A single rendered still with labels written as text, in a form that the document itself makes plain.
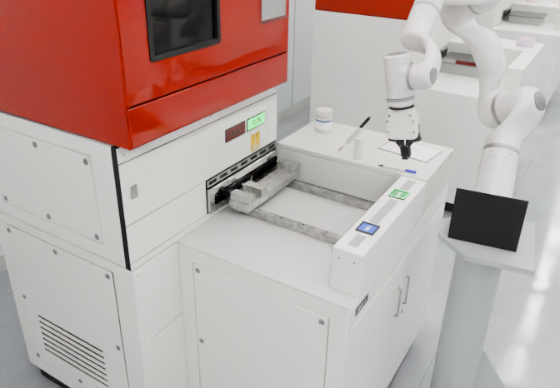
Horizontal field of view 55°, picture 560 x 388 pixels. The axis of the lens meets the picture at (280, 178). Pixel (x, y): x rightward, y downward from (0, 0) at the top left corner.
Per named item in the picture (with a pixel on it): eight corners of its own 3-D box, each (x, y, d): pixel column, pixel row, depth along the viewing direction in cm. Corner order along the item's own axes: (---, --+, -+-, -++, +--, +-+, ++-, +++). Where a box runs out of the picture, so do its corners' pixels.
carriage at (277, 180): (229, 207, 193) (228, 200, 192) (282, 171, 221) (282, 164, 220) (247, 213, 189) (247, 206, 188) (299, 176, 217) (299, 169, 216)
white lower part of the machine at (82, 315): (31, 376, 232) (-10, 209, 196) (164, 279, 295) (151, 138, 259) (154, 456, 199) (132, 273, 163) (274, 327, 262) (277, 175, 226)
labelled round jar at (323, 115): (312, 131, 231) (312, 110, 227) (319, 126, 236) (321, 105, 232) (327, 134, 227) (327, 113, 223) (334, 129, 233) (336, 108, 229)
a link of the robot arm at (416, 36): (464, 17, 170) (435, 96, 160) (417, 22, 180) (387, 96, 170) (456, -3, 164) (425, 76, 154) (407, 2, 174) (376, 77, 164)
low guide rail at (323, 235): (232, 210, 198) (231, 202, 197) (234, 207, 199) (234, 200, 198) (357, 251, 175) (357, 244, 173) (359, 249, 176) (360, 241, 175)
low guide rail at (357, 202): (271, 182, 219) (271, 176, 217) (273, 181, 220) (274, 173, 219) (388, 216, 195) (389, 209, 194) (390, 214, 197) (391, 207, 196)
